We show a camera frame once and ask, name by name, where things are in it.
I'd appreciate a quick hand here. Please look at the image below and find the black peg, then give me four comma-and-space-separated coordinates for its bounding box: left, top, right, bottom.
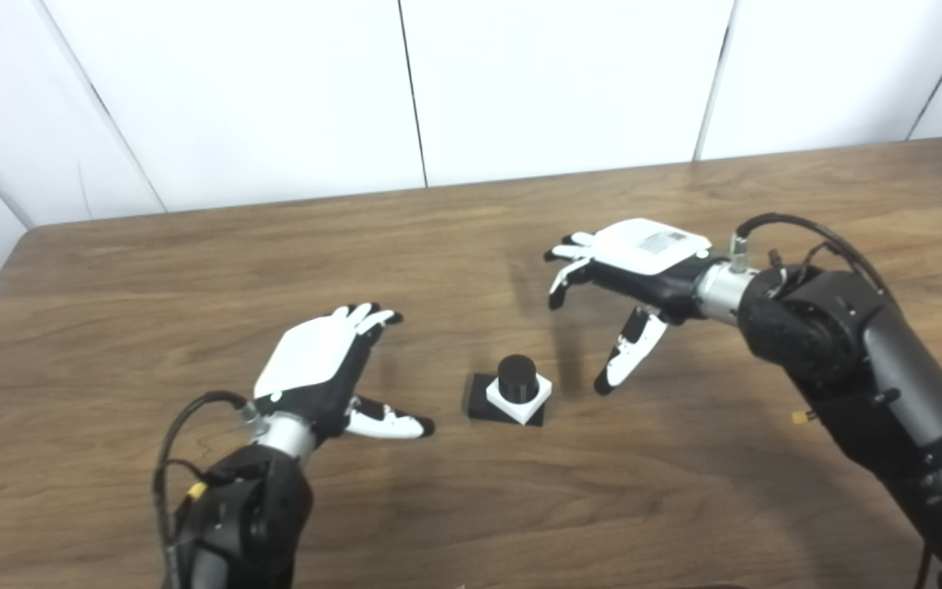
465, 354, 547, 428

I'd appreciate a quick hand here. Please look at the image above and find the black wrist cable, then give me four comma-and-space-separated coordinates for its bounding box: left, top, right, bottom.
729, 213, 897, 303
152, 391, 263, 589

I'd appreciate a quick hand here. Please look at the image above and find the white square piece with hole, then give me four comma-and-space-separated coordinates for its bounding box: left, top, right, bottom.
486, 375, 554, 426

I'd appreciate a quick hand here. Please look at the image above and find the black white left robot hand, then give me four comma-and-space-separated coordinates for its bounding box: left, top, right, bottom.
253, 303, 436, 443

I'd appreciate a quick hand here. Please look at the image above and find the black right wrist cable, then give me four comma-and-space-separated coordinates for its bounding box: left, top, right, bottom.
729, 213, 897, 303

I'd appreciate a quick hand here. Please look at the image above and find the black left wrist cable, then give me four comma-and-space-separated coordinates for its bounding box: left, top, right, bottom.
152, 391, 263, 589

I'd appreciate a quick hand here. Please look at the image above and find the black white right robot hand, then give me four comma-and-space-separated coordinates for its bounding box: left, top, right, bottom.
543, 218, 717, 397

